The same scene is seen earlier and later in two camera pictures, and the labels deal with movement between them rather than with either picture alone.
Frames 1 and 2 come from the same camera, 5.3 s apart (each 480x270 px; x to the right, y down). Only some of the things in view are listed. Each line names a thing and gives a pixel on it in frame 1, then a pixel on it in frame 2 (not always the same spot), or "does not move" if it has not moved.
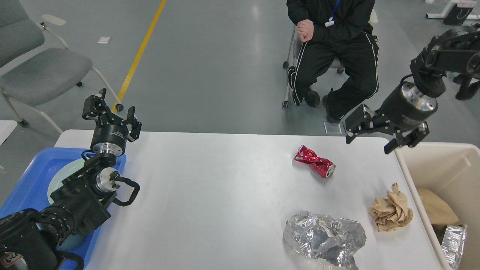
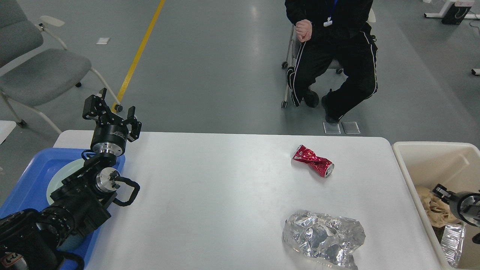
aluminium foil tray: [453, 243] does not move
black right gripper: [405, 107] to [465, 205]
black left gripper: [110, 135] does not move
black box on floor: [457, 15] does not move
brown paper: [390, 214] to [438, 211]
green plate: [65, 172] does not move
